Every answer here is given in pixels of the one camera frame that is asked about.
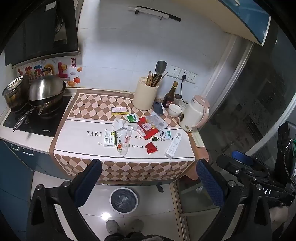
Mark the checkered table mat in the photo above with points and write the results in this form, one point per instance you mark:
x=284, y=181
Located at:
x=97, y=139

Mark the colourful wall stickers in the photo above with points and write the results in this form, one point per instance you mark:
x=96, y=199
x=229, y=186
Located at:
x=46, y=69

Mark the grey spatula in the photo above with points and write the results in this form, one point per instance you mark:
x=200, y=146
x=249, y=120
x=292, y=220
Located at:
x=160, y=67

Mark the white wall socket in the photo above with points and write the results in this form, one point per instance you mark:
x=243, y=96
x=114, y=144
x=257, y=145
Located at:
x=185, y=74
x=193, y=77
x=174, y=71

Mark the small red packet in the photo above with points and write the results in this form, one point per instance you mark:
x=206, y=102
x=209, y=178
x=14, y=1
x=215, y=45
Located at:
x=151, y=148

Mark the crumpled white tissue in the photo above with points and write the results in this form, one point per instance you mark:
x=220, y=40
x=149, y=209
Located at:
x=120, y=124

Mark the bundle of chopsticks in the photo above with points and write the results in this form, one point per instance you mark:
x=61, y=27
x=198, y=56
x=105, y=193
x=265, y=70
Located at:
x=152, y=80

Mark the cream utensil holder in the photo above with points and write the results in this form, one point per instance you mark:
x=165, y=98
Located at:
x=144, y=97

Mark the large red packet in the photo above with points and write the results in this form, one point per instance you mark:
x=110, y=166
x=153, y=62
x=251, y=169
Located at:
x=148, y=131

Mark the clear snack wrapper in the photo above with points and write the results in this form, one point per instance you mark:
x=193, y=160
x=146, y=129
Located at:
x=124, y=143

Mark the long white box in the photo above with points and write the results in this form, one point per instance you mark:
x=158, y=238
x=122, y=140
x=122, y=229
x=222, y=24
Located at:
x=174, y=144

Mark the blue upper cabinet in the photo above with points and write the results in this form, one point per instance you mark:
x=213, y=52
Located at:
x=249, y=16

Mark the blue cabinet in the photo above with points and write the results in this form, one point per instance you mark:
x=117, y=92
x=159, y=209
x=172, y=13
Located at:
x=16, y=176
x=249, y=16

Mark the glass sliding door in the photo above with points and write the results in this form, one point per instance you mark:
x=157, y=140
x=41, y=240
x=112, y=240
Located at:
x=254, y=104

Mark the yellow green box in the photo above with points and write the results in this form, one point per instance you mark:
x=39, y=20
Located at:
x=119, y=110

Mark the steel wok with lid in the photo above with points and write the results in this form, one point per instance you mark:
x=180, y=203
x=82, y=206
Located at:
x=50, y=102

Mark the small seasoning jar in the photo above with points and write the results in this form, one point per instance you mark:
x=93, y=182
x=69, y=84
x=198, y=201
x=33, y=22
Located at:
x=177, y=99

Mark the dark sauce bottle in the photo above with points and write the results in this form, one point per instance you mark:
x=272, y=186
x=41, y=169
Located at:
x=170, y=97

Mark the white ceramic bowl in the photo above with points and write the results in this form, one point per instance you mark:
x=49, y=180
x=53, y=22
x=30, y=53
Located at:
x=174, y=110

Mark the white pink electric kettle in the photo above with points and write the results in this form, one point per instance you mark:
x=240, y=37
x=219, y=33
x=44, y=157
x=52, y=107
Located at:
x=193, y=115

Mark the black range hood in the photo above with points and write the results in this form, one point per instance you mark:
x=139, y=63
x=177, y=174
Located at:
x=39, y=30

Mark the striped bowl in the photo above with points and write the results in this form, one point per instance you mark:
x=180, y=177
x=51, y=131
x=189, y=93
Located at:
x=14, y=83

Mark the white medicine box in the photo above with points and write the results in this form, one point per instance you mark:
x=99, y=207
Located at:
x=109, y=139

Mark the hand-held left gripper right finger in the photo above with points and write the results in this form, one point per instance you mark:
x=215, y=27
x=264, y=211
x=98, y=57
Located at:
x=209, y=185

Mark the white green sachet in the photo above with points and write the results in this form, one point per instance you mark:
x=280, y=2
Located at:
x=166, y=134

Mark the blue lower cabinet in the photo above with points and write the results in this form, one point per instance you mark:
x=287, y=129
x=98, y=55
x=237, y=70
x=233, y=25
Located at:
x=16, y=176

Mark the clear plastic bag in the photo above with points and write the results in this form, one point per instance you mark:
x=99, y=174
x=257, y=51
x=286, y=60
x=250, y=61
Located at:
x=157, y=119

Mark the steel pot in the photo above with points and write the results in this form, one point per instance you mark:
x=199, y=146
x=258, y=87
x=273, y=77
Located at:
x=13, y=97

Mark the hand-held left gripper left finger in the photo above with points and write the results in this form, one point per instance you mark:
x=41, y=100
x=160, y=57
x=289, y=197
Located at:
x=89, y=179

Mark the person's left grey shoe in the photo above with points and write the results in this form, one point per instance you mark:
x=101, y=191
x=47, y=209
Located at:
x=113, y=226

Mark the person's right grey shoe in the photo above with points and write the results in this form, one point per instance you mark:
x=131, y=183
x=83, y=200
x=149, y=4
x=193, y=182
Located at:
x=137, y=226

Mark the steel wok lid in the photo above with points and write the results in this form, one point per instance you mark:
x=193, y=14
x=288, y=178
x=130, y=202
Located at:
x=45, y=87

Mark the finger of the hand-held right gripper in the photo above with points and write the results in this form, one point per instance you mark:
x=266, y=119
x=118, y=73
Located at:
x=240, y=156
x=231, y=165

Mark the person's right forearm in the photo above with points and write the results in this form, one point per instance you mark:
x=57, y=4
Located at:
x=279, y=215

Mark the round white trash bin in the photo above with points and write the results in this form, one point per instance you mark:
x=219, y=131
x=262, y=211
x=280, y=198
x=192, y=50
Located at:
x=124, y=200

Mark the person's grey shoe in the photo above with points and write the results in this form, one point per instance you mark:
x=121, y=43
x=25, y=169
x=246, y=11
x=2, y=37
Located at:
x=137, y=226
x=113, y=226

